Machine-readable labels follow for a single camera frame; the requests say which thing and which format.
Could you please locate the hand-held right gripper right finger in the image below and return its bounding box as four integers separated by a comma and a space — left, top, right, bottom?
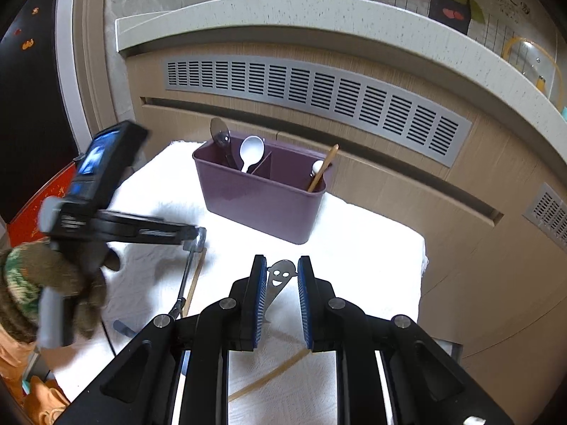
297, 254, 517, 425

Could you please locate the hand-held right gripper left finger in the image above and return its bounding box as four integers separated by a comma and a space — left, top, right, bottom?
55, 254, 269, 425

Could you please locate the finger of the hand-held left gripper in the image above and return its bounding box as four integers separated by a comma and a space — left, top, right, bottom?
100, 211, 201, 237
106, 230, 185, 245

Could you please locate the metal smiley face spoon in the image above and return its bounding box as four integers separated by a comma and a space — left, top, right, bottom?
263, 260, 298, 319

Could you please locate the metal spatula with loop handle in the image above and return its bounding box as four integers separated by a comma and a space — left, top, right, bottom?
174, 227, 208, 319

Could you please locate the wooden chopstick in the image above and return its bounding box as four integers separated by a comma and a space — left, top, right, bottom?
228, 349, 311, 403
183, 249, 207, 319
307, 144, 339, 193

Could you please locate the purple plastic utensil holder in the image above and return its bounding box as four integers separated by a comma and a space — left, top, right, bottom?
192, 138, 339, 245

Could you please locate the black handled metal spoon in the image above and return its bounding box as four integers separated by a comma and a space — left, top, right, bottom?
209, 117, 235, 171

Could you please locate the white plastic spoon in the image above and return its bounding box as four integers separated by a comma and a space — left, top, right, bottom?
239, 135, 265, 174

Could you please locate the person's left forearm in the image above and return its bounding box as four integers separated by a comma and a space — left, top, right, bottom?
0, 319, 72, 425

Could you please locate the person's left hand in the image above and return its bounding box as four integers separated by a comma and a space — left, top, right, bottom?
0, 238, 121, 342

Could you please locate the white textured towel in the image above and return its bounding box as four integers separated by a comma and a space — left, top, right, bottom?
44, 139, 430, 425

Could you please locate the red cardboard box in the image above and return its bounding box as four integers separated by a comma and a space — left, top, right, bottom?
6, 161, 83, 242

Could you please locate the wooden cabinet front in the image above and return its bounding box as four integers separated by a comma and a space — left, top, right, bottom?
124, 51, 567, 408

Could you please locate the long grey vent grille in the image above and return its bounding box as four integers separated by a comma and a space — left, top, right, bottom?
162, 55, 472, 169

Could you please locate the grey stone counter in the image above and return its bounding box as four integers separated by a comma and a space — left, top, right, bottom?
115, 0, 567, 173

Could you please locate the short grey vent grille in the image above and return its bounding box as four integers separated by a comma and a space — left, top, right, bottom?
523, 181, 567, 251

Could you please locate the glass dome cover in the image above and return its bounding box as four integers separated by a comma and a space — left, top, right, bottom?
500, 35, 563, 102

